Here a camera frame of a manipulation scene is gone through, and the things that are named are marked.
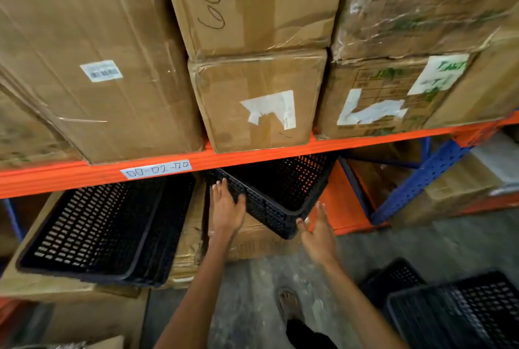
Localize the person's left forearm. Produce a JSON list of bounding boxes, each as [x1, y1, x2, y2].
[[153, 232, 240, 349]]

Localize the blue rack brace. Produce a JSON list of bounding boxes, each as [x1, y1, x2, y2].
[[341, 138, 431, 169]]

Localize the plain tilted cardboard box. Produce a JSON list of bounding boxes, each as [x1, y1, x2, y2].
[[424, 28, 519, 129]]

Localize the person's right hand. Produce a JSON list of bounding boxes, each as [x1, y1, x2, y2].
[[295, 201, 338, 268]]

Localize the cardboard box on floor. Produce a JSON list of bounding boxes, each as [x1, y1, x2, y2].
[[41, 288, 149, 349]]

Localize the person's right forearm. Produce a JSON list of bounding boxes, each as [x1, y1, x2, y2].
[[320, 257, 411, 349]]

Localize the orange lower shelf beam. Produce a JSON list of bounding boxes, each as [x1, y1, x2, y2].
[[308, 162, 375, 236]]

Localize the creased cardboard box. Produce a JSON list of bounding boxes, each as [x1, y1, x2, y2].
[[0, 89, 84, 171]]

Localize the dark cardboard box behind brace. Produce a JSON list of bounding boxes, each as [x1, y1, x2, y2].
[[348, 144, 422, 210]]

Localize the white handwritten shelf label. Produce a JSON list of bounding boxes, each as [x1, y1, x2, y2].
[[120, 160, 192, 180]]

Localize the black perforated plastic basket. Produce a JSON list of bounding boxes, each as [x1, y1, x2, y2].
[[359, 257, 426, 310], [385, 272, 519, 349], [205, 153, 338, 240], [15, 174, 197, 288]]

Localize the green-printed cardboard box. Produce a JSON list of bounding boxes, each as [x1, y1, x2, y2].
[[314, 52, 475, 140]]

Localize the orange metal shelf beam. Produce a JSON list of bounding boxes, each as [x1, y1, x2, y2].
[[0, 111, 519, 199]]

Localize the person's sandalled foot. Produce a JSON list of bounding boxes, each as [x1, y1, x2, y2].
[[276, 287, 305, 323]]

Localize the blue perforated rack upright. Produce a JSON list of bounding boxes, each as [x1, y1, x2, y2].
[[370, 140, 473, 225]]

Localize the cardboard box with torn label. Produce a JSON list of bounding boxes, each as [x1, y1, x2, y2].
[[188, 49, 328, 154]]

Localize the plastic-wrapped cardboard box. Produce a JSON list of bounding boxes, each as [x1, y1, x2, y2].
[[332, 0, 519, 63]]

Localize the cardboard box behind rack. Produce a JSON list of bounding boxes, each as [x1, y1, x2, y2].
[[391, 153, 504, 228]]

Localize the large barcode-labelled cardboard box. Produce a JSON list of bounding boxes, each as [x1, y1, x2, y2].
[[0, 0, 204, 164]]

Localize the flat cardboard box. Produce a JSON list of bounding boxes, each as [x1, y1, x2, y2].
[[0, 174, 208, 301]]

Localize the white wrapped package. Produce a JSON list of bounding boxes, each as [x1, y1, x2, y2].
[[470, 131, 519, 196]]

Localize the person's left hand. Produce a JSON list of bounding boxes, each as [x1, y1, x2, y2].
[[211, 178, 247, 236]]

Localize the person's black trouser leg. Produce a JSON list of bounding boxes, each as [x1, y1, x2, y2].
[[286, 318, 340, 349]]

